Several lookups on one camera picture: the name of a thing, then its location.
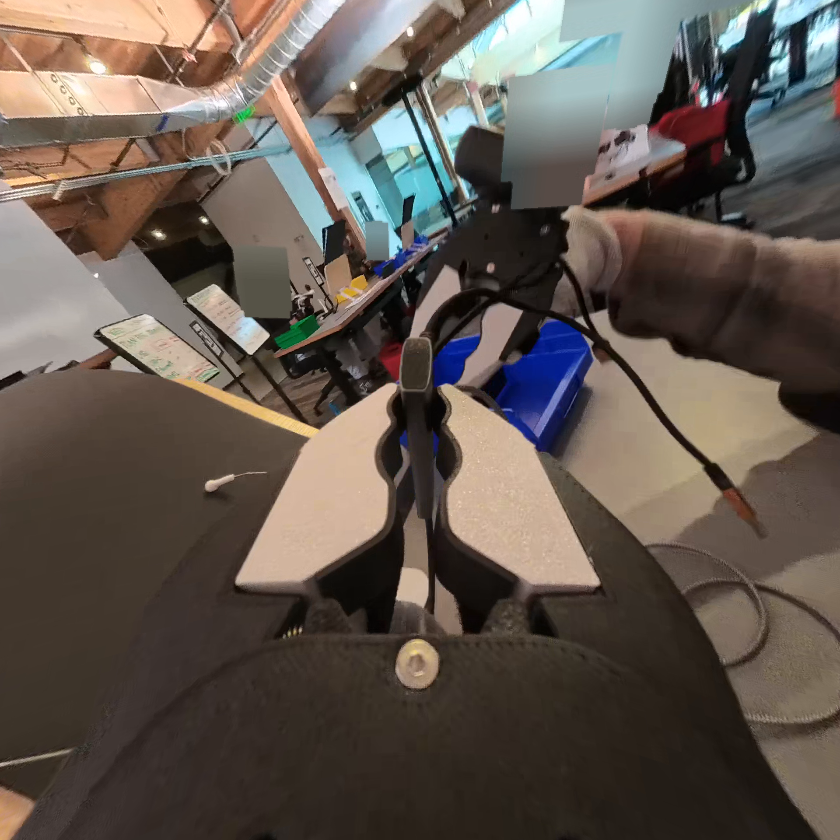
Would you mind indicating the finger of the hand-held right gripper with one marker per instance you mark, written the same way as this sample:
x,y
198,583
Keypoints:
x,y
440,309
505,344

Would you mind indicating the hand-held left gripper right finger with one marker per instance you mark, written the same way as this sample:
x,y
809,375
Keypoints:
x,y
519,512

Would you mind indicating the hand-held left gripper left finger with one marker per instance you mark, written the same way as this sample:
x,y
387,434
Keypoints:
x,y
322,512

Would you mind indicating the grey usb hub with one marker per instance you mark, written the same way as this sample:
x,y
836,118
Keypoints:
x,y
418,394

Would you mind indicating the person's right hand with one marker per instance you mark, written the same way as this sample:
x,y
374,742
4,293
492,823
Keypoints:
x,y
591,263

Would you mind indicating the blue plastic bin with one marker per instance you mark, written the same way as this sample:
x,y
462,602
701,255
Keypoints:
x,y
551,387

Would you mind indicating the background office desk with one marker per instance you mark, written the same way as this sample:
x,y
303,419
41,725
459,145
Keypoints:
x,y
355,309

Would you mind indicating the green box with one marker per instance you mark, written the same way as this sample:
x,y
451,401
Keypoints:
x,y
299,332

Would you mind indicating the white flip chart board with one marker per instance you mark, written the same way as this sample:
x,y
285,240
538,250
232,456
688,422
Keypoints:
x,y
230,319
158,348

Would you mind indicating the red black office chair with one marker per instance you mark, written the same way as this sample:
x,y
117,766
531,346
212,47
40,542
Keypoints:
x,y
696,131

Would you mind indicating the wooden beam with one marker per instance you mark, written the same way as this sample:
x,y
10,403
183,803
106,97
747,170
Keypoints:
x,y
295,138

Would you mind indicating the silver ceiling duct pipes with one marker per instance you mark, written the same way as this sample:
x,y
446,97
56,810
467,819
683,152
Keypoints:
x,y
79,105

